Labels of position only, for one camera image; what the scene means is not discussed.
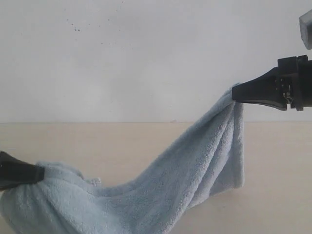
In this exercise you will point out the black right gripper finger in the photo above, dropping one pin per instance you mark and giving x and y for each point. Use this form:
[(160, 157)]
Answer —
[(264, 90)]

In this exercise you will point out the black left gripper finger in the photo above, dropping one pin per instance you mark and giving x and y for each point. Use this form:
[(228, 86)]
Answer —
[(14, 172)]

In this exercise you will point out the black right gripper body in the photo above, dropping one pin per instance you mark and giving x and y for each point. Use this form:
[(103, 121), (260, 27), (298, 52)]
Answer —
[(294, 83)]

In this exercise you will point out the light blue terry towel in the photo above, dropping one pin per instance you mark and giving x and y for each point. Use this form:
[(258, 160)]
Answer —
[(205, 160)]

